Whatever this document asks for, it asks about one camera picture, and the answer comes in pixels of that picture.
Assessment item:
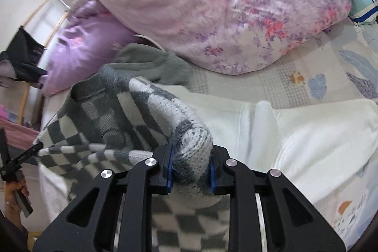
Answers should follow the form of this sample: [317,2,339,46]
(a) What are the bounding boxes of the person's left forearm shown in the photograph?
[0,209,29,243]

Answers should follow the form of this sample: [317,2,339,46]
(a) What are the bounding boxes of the teal white plush pillow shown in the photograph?
[348,0,378,25]

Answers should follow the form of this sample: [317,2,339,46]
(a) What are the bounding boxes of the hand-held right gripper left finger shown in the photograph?
[32,143,174,252]

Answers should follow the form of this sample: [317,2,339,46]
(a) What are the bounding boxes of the grey white checkered sweater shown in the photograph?
[32,66,234,252]

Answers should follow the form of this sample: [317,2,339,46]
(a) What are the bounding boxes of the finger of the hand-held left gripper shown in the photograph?
[0,142,44,179]

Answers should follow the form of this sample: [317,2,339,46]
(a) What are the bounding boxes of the white knit garment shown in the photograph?
[40,84,378,252]

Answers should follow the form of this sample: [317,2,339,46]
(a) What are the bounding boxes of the purple pink floral quilt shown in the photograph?
[71,0,364,76]

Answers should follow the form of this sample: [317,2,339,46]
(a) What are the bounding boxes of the dark hanging clothes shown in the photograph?
[0,26,48,89]

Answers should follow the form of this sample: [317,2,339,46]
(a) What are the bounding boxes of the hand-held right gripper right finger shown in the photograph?
[208,145,346,252]

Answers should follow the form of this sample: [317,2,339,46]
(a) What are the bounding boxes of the wooden clothes rack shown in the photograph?
[18,0,72,126]

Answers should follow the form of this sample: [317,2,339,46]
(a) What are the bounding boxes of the purple pillow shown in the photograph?
[44,0,150,97]

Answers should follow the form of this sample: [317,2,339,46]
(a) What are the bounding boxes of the grey fleece garment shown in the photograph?
[114,43,193,88]

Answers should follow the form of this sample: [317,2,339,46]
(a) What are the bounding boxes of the feather print bed sheet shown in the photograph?
[189,17,378,244]

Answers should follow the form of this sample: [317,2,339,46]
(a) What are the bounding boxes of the person's left hand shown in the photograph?
[2,178,29,221]

